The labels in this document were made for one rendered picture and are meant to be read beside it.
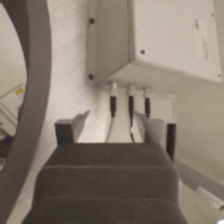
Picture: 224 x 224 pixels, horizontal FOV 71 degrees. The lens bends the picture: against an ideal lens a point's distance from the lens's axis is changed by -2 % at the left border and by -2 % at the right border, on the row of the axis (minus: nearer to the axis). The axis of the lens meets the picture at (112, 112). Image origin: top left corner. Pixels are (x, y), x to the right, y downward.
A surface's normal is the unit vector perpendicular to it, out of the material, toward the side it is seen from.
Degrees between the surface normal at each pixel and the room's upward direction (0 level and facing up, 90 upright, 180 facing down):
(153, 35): 90
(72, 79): 90
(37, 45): 90
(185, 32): 90
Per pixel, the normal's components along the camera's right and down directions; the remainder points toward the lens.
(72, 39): 0.47, -0.11
